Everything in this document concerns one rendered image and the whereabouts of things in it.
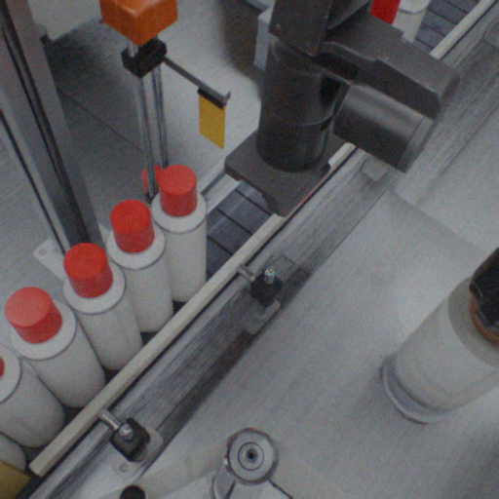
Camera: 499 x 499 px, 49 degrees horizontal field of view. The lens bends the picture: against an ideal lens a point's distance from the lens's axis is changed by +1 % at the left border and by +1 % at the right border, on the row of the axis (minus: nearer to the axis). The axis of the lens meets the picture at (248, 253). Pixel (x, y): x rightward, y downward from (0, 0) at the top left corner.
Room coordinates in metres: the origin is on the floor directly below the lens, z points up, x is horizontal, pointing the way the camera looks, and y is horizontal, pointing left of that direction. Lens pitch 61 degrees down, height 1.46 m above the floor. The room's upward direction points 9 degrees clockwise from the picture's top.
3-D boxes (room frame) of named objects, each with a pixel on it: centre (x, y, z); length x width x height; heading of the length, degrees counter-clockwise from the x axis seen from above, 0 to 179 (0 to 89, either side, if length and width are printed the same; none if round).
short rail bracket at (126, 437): (0.10, 0.10, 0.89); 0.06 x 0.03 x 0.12; 59
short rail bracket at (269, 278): (0.27, -0.03, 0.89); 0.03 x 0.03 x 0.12; 59
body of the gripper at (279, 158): (0.31, -0.02, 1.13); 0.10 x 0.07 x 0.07; 149
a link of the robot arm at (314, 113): (0.31, -0.02, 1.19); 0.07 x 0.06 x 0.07; 63
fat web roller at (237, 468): (0.07, -0.02, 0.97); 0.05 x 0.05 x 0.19
